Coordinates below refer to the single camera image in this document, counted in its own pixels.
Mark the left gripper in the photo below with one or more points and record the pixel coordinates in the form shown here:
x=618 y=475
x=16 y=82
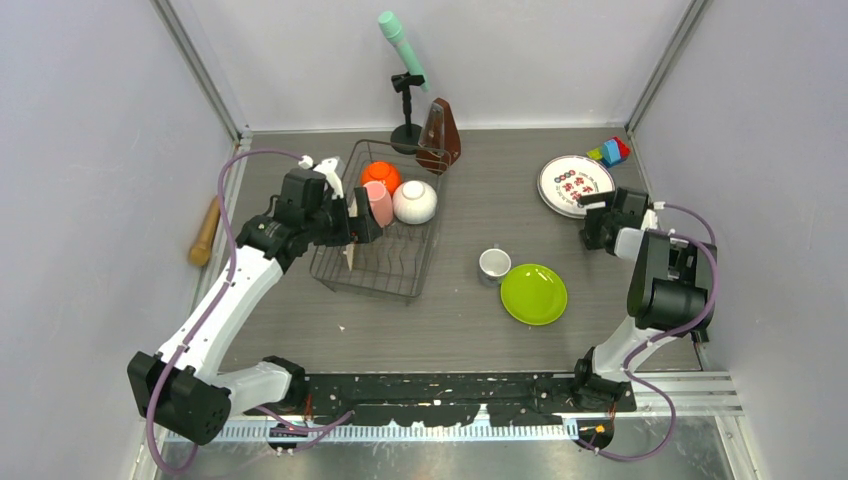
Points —
x=353 y=230

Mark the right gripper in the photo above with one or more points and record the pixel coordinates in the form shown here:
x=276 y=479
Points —
x=591 y=235

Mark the woven bamboo plate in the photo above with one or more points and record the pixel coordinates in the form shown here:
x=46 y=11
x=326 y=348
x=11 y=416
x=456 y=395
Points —
x=349 y=251

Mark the pink mug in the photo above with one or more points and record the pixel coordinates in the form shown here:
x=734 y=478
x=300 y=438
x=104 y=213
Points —
x=381 y=203

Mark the orange bowl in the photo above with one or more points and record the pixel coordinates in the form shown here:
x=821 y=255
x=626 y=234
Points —
x=382 y=172

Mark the white bowl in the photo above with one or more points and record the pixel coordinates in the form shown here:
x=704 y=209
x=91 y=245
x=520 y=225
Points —
x=415 y=202

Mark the black wire dish rack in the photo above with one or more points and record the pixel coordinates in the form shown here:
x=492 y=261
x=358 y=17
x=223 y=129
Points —
x=395 y=266

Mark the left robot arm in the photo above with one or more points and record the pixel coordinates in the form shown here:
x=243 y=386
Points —
x=181 y=385

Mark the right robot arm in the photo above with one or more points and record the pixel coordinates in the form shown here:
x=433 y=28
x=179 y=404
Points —
x=672 y=292

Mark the colourful toy blocks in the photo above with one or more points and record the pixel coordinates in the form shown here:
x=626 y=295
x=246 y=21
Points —
x=611 y=153

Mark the white printed round plate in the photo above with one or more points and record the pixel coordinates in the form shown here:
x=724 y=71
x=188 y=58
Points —
x=564 y=180

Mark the black microphone stand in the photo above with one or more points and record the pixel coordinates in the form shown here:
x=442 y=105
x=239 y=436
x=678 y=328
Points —
x=404 y=138

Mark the brown metronome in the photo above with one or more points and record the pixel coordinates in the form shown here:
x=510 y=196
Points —
x=439 y=145

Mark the lime green plate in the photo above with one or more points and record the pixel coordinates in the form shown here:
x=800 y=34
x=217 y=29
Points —
x=534 y=294

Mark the small grey patterned mug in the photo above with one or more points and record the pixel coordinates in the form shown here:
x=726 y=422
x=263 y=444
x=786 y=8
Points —
x=493 y=265

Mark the wooden rolling pin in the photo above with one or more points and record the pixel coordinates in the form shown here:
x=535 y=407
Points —
x=200 y=251

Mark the mint green microphone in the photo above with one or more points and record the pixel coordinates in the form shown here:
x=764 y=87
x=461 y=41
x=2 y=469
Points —
x=394 y=32

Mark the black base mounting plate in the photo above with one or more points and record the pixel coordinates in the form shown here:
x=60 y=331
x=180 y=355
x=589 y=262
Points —
x=443 y=400

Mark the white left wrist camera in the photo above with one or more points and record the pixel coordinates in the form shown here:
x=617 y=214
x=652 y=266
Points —
x=324 y=166

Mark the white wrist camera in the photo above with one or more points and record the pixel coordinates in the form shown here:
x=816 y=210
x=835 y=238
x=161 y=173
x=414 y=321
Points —
x=629 y=239
x=324 y=166

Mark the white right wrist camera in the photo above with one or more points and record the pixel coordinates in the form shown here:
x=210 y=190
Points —
x=629 y=239

